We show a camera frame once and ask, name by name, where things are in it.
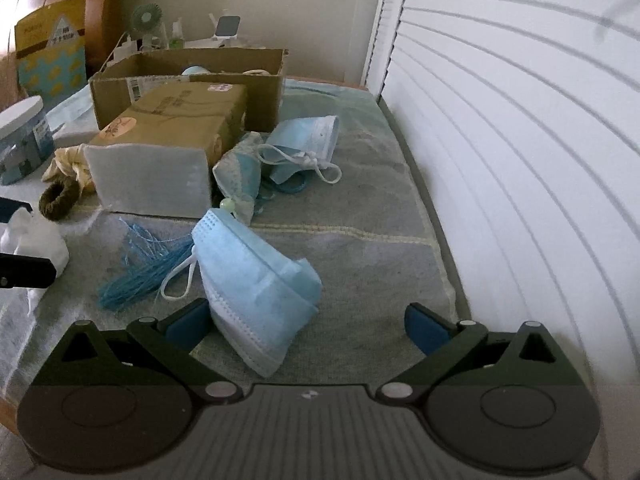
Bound small white desk fan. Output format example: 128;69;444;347
131;2;168;52

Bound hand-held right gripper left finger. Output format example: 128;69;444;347
37;299;239;405

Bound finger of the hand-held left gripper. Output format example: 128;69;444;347
0;253;57;291
0;198;34;223

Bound clear blue plastic bags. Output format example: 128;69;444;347
160;209;323;379

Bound small brown cylinder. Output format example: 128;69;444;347
38;180;86;222

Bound round tin with white lid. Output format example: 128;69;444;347
0;96;56;186

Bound closed brown cardboard box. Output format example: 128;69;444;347
90;81;249;171

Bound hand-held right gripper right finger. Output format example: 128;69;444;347
376;303;584;405

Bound white louvered door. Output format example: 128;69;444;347
360;0;640;391

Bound white cloth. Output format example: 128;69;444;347
0;208;70;281

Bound yellow and blue packet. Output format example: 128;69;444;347
14;0;88;106

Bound blue face mask knotted straps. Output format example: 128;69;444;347
256;115;344;185

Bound blue thread tassel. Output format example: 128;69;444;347
97;216;198;311

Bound blue ring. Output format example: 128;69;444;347
272;172;308;196

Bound patterned blue cloth pouch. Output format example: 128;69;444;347
212;131;273;226

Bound white foam block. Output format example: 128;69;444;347
82;143;213;220

